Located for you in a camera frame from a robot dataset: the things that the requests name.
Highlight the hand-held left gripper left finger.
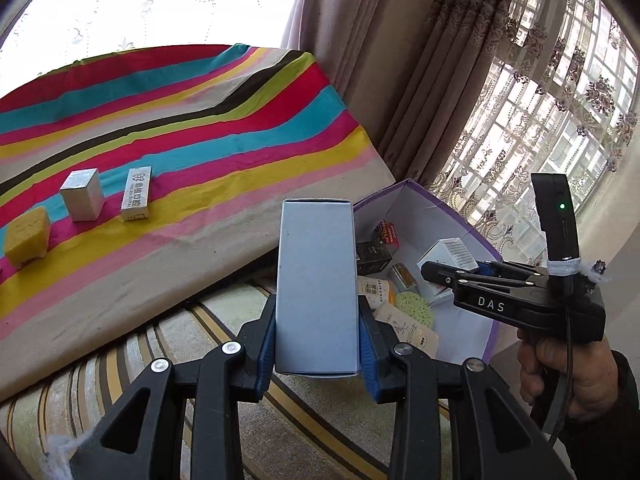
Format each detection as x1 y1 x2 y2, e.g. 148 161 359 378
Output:
70 304 278 480

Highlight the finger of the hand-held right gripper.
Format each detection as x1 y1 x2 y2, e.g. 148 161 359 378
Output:
472 259 551 288
420 260 473 295

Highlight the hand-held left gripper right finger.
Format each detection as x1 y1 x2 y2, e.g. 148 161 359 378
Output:
358 304 571 480

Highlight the white box with black text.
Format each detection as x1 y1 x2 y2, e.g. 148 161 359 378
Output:
417 238 482 307

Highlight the gold foil packet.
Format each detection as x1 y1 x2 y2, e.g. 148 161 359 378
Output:
391 263 419 294

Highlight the purple cardboard box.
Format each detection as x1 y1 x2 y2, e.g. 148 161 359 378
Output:
352 178 504 367

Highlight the red box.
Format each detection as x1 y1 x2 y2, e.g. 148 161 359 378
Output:
374 219 401 249

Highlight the orange box with barcode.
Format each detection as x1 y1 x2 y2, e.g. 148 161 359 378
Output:
357 275 394 309

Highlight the tall pale blue box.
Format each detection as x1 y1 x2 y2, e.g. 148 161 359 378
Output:
273 198 361 379

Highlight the person's right hand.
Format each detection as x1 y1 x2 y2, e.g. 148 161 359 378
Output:
517 335 622 424

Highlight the round green sponge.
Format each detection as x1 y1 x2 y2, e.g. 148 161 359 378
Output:
394 292 434 331

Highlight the striped patterned rug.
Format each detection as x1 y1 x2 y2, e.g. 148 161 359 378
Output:
0 280 501 480

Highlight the floral lace curtain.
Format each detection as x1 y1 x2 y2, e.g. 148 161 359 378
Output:
429 0 640 267

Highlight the mauve patterned curtain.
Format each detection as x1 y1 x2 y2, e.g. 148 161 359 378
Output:
279 0 543 192

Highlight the long white logo box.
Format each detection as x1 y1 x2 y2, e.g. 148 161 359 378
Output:
121 167 153 222

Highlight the silver cube box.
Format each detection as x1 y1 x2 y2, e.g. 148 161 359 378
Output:
59 167 104 223

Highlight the colourful striped cloth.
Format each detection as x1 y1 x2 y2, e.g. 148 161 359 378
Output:
0 43 397 402

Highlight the yellow sponge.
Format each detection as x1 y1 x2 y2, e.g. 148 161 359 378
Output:
4 208 51 269

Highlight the sheer embroidered white curtain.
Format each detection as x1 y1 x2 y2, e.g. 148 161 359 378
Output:
0 0 312 77

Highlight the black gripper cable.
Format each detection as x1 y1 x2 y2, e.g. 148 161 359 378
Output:
547 280 577 449

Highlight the white fluffy string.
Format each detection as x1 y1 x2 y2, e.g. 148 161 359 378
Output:
42 434 87 480

